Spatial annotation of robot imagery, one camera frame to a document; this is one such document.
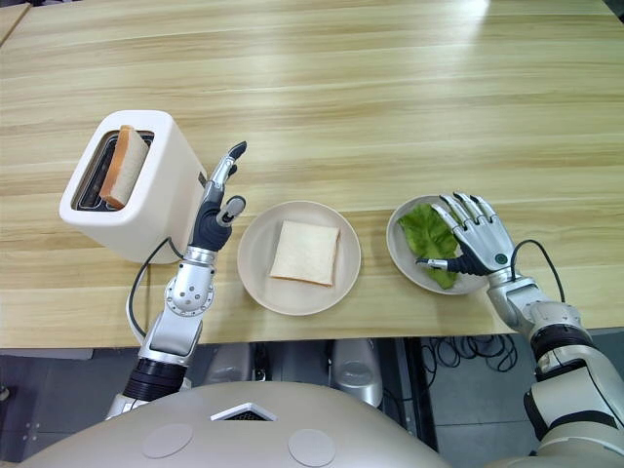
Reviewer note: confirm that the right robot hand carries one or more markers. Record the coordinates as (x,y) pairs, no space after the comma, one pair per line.
(482,240)

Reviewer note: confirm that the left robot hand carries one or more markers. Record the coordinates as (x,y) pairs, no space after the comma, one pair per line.
(210,225)

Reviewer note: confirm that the green lettuce leaf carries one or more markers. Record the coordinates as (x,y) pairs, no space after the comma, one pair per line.
(429,234)

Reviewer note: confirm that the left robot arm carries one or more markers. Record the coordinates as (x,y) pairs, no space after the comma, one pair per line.
(176,317)

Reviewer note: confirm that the cream toaster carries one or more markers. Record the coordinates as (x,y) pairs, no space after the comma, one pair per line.
(151,205)

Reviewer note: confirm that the beige plate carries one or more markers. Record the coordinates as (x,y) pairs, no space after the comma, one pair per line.
(404,258)
(297,297)

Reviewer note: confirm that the bread slice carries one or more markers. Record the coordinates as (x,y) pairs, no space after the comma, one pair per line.
(124,167)
(305,253)

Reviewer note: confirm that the robot body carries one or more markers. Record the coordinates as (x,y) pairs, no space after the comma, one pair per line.
(244,429)

